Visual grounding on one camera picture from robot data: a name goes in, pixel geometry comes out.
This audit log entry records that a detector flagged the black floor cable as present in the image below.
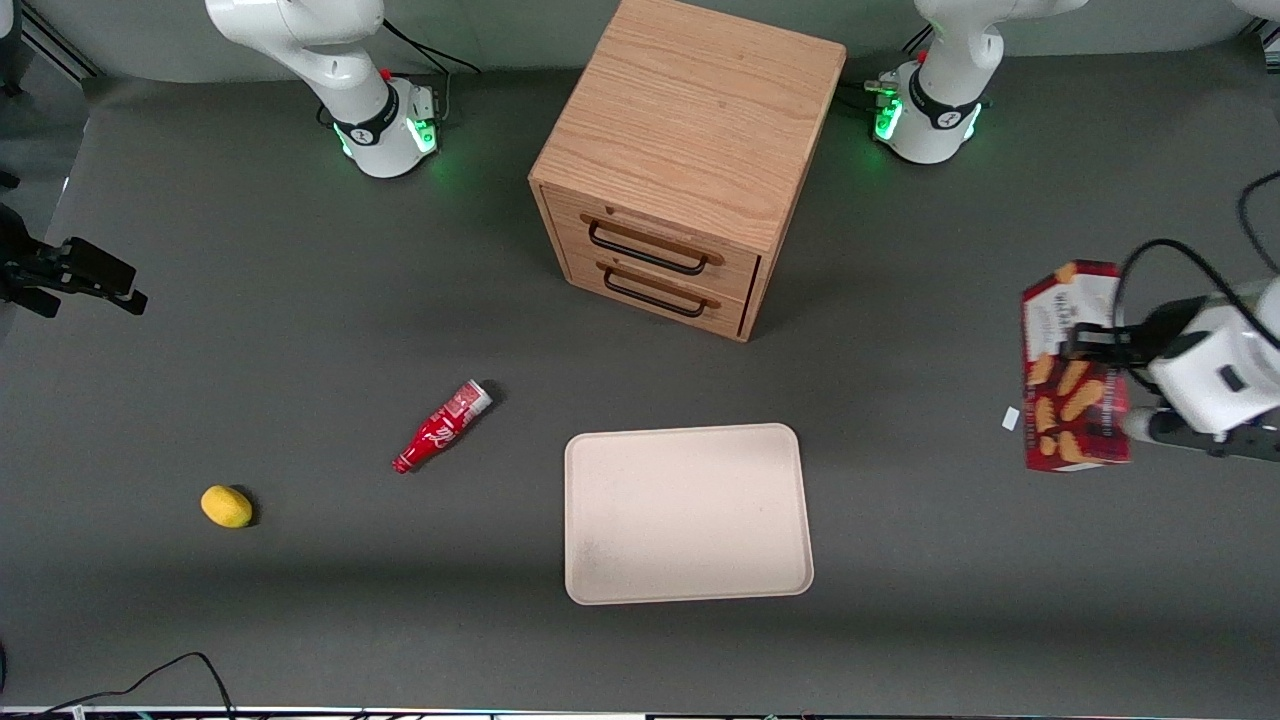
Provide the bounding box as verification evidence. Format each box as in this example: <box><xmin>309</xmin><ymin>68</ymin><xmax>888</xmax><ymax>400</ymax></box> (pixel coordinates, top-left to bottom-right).
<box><xmin>0</xmin><ymin>651</ymin><xmax>238</xmax><ymax>720</ymax></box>

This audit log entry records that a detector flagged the red cookie box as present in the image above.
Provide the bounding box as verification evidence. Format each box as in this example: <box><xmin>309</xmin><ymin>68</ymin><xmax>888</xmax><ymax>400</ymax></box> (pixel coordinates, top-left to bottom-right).
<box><xmin>1020</xmin><ymin>259</ymin><xmax>1134</xmax><ymax>474</ymax></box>

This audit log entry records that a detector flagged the wooden drawer cabinet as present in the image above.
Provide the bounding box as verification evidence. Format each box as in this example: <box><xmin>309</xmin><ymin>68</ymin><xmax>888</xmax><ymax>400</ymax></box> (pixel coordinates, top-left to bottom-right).
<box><xmin>528</xmin><ymin>0</ymin><xmax>848</xmax><ymax>344</ymax></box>

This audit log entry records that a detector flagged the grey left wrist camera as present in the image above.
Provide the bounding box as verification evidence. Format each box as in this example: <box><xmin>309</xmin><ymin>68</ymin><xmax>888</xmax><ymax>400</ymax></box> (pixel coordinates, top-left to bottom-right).
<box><xmin>1119</xmin><ymin>404</ymin><xmax>1280</xmax><ymax>464</ymax></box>

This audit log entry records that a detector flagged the black metal drawer handle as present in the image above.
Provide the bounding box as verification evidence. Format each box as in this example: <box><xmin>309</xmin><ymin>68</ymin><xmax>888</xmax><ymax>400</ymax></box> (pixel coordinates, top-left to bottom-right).
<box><xmin>602</xmin><ymin>267</ymin><xmax>708</xmax><ymax>320</ymax></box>
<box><xmin>587</xmin><ymin>221</ymin><xmax>710</xmax><ymax>277</ymax></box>

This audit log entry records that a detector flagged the black left arm base cable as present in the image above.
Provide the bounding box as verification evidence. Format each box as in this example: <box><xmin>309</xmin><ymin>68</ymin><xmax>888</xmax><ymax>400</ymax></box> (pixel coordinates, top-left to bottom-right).
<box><xmin>838</xmin><ymin>30</ymin><xmax>936</xmax><ymax>113</ymax></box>

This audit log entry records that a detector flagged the yellow lemon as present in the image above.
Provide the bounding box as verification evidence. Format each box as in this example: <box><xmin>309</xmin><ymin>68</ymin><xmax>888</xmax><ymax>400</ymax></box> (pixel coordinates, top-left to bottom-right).
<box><xmin>200</xmin><ymin>484</ymin><xmax>255</xmax><ymax>530</ymax></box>

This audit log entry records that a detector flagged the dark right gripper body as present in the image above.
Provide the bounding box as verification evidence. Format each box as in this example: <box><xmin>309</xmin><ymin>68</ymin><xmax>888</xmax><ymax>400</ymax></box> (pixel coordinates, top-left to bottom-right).
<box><xmin>0</xmin><ymin>203</ymin><xmax>63</xmax><ymax>303</ymax></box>

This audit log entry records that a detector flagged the wooden drawer front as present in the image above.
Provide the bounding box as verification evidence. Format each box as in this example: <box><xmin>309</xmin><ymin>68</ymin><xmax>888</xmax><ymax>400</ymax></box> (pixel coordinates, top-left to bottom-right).
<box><xmin>540</xmin><ymin>184</ymin><xmax>762</xmax><ymax>303</ymax></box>
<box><xmin>563</xmin><ymin>248</ymin><xmax>752</xmax><ymax>338</ymax></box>

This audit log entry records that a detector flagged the black right arm base cable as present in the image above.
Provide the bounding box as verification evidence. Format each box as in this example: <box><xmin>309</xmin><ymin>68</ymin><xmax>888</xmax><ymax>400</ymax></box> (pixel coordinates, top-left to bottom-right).
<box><xmin>382</xmin><ymin>18</ymin><xmax>483</xmax><ymax>79</ymax></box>

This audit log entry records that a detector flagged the beige rectangular tray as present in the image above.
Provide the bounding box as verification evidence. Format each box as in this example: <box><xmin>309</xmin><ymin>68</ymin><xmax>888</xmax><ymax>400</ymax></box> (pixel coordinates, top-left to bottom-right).
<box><xmin>563</xmin><ymin>423</ymin><xmax>816</xmax><ymax>607</ymax></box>

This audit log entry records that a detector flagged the red cola bottle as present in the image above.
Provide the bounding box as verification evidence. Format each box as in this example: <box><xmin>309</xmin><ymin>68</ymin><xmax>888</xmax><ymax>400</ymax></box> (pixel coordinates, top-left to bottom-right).
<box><xmin>391</xmin><ymin>378</ymin><xmax>495</xmax><ymax>476</ymax></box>

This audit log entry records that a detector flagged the black arm base cable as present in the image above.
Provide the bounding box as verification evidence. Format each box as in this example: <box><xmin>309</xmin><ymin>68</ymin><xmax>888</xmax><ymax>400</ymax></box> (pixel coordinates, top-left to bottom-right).
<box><xmin>838</xmin><ymin>30</ymin><xmax>936</xmax><ymax>113</ymax></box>
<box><xmin>382</xmin><ymin>18</ymin><xmax>483</xmax><ymax>79</ymax></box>

